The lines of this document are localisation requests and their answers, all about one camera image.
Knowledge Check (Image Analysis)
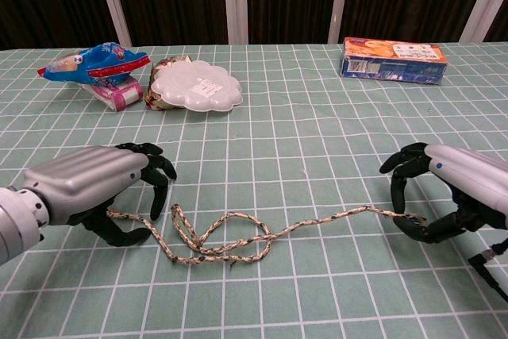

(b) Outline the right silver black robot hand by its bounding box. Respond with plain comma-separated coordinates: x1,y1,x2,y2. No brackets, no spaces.
379,142,508,245

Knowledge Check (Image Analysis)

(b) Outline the pink and white packet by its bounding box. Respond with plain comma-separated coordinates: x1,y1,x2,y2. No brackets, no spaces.
81,76,144,111

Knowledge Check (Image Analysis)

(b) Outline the black cable with connector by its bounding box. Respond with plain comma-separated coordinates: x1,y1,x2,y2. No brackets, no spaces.
468,237,508,303

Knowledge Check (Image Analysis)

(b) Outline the gold patterned wrapped package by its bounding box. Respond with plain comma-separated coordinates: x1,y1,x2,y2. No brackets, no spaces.
143,56,192,111

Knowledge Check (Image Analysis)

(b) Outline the white scalloped plastic lid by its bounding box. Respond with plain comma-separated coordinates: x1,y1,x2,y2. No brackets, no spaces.
151,60,243,112

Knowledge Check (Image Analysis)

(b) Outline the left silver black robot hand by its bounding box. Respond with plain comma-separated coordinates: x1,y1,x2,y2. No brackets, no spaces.
21,142,178,248

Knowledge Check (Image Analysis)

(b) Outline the beige speckled braided rope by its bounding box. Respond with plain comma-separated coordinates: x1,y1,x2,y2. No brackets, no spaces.
106,203,428,267

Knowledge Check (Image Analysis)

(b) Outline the green checked tablecloth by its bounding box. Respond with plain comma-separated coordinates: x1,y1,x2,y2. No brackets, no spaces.
0,40,508,339

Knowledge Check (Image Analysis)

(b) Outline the blue snack bag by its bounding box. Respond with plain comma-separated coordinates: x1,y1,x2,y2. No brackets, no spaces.
37,41,152,87

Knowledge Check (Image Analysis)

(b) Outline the orange and blue box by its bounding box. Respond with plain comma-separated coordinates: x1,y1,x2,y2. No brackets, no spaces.
340,37,450,87

